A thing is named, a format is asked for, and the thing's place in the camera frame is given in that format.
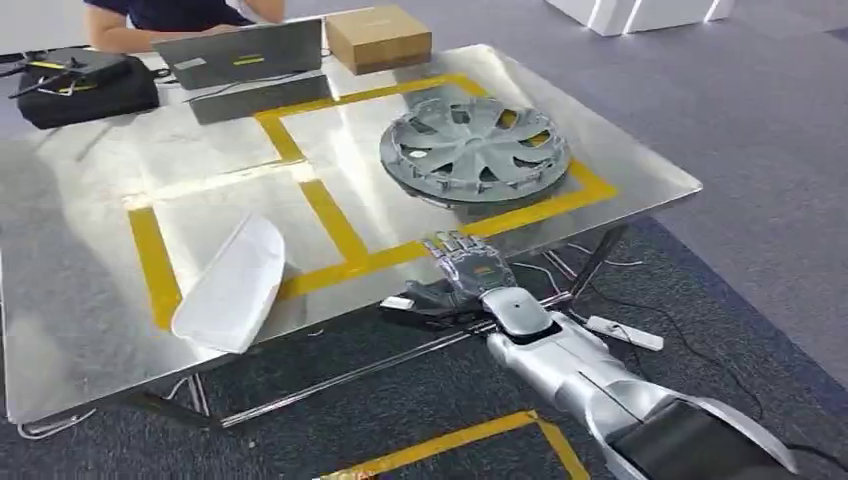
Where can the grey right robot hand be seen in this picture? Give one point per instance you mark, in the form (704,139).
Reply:
(474,268)

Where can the silver plastic wheel hubcap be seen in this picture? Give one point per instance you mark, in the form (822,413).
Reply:
(474,152)

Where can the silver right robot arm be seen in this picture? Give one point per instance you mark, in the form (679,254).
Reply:
(596,378)

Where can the white power strip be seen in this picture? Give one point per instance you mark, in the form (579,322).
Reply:
(626,333)

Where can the white plastic cover part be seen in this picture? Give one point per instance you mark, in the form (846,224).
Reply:
(232,291)

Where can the brown cardboard box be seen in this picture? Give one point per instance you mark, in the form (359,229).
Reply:
(378,40)

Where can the white cabinet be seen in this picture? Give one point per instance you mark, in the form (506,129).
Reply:
(636,14)

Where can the grey laptop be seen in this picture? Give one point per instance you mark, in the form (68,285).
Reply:
(245,56)

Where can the steel table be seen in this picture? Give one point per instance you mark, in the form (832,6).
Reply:
(99,278)

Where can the person at table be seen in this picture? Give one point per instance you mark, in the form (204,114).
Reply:
(166,16)

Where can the black bag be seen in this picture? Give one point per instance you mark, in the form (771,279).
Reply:
(86,93)

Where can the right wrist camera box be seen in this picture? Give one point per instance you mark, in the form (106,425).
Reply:
(397,303)

